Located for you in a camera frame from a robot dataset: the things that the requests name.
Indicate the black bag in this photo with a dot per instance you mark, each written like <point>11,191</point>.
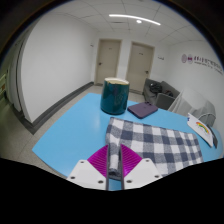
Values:
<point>155,88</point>

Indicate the long ceiling light bar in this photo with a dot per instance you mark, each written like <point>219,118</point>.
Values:
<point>133,17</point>

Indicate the beige door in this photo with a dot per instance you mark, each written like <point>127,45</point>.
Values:
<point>107,61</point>
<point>139,66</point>

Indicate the dark green mug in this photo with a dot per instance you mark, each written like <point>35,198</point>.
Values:
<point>114,96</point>

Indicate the purple smartphone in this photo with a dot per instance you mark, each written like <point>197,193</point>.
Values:
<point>142,110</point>

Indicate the small round ceiling light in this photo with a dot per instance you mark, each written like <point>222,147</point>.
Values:
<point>139,21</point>

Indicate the small wall door sign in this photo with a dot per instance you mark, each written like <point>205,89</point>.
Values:
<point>161,58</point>

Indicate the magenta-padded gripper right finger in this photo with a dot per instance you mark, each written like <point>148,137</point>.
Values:
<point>140,174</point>

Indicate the grey white checked towel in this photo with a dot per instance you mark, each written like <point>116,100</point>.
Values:
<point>160,141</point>

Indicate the grey sofa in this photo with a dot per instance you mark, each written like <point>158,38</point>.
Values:
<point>160,98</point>

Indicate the purple wall lettering sign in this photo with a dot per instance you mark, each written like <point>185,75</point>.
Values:
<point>203,62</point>

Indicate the white rainbow-print pad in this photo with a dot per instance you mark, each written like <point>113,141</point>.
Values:
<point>200,128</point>

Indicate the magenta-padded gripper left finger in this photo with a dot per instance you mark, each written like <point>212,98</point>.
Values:
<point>87,173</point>

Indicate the white cloth-covered furniture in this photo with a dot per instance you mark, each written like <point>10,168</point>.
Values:
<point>195,105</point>

